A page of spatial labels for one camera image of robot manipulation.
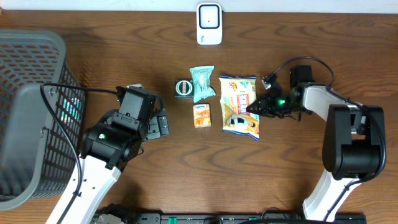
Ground yellow snack bag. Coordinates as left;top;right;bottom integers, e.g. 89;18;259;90
219;75;260;141

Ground green Zam-Buk box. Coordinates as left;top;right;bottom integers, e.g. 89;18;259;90
175;80;194;100

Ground orange tissue pack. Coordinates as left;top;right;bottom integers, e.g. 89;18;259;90
193;104;211;128

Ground teal wet wipes pack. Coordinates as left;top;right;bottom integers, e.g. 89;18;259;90
190;65;216;103

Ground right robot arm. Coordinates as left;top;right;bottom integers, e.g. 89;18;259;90
246;65;386;223

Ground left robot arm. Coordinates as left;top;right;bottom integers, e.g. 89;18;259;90
47;85;169;223

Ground white barcode scanner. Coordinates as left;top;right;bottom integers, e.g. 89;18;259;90
197;2;223;45

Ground grey plastic shopping basket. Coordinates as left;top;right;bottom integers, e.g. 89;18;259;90
1;29;85;210

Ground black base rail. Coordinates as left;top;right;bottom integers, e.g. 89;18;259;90
90;212;368;224

